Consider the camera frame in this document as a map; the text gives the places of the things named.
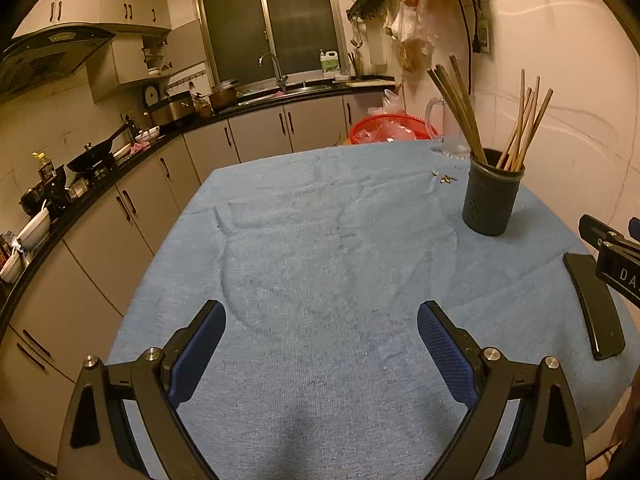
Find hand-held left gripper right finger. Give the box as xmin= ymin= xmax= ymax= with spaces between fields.
xmin=417 ymin=300 xmax=586 ymax=480

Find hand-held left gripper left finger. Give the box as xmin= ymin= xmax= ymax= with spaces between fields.
xmin=57 ymin=300 xmax=227 ymax=480

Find dark grey utensil holder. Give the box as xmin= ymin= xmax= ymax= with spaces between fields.
xmin=461 ymin=146 xmax=526 ymax=236

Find bunch of wooden chopsticks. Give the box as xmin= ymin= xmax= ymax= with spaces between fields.
xmin=426 ymin=55 xmax=554 ymax=172

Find blue tablecloth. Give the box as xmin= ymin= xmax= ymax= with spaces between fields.
xmin=102 ymin=140 xmax=633 ymax=480

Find clear glass pitcher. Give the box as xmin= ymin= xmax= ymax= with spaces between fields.
xmin=424 ymin=96 xmax=473 ymax=160

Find large white bowl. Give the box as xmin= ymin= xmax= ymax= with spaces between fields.
xmin=15 ymin=207 xmax=52 ymax=251

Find dark cooking pot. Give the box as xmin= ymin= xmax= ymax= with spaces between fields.
xmin=20 ymin=180 xmax=68 ymax=216

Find black kitchen countertop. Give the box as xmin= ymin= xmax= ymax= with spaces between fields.
xmin=0 ymin=80 xmax=401 ymax=341

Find black wok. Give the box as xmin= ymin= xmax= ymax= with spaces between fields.
xmin=66 ymin=120 xmax=137 ymax=173

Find pink plastic bags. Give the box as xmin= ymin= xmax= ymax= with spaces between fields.
xmin=357 ymin=120 xmax=431 ymax=144

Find beige lower kitchen cabinets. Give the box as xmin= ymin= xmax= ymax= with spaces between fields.
xmin=0 ymin=91 xmax=401 ymax=411

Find beige kitchen cabinets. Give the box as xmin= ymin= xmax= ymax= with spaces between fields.
xmin=12 ymin=0 xmax=173 ymax=41
xmin=0 ymin=91 xmax=401 ymax=411

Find yellow-capped oil bottle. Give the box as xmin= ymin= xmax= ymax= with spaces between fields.
xmin=31 ymin=151 xmax=56 ymax=181

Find silver countertop oven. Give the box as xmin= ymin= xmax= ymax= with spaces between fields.
xmin=150 ymin=92 xmax=197 ymax=128

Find red plastic basket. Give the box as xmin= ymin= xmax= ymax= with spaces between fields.
xmin=348 ymin=114 xmax=441 ymax=146

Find white plastic bag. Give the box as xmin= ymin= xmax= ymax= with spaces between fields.
xmin=369 ymin=87 xmax=405 ymax=116

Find copper cooking pot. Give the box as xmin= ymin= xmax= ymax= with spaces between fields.
xmin=207 ymin=79 xmax=241 ymax=111

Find chrome kitchen faucet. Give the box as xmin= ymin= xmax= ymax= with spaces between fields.
xmin=258 ymin=52 xmax=290 ymax=93

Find green detergent bottle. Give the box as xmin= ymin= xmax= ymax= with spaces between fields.
xmin=319 ymin=49 xmax=341 ymax=77

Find steel range hood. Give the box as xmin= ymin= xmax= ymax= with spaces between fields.
xmin=0 ymin=25 xmax=118 ymax=103

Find dark kitchen window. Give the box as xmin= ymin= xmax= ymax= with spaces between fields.
xmin=195 ymin=0 xmax=346 ymax=88

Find beige upper kitchen cabinets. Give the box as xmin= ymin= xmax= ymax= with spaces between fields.
xmin=12 ymin=0 xmax=173 ymax=41

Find black power cable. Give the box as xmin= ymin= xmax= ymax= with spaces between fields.
xmin=460 ymin=0 xmax=483 ymax=96

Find wall socket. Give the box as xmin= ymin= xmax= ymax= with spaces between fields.
xmin=472 ymin=20 xmax=491 ymax=55

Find beige wall shelf cabinet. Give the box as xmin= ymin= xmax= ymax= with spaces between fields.
xmin=87 ymin=30 xmax=208 ymax=103

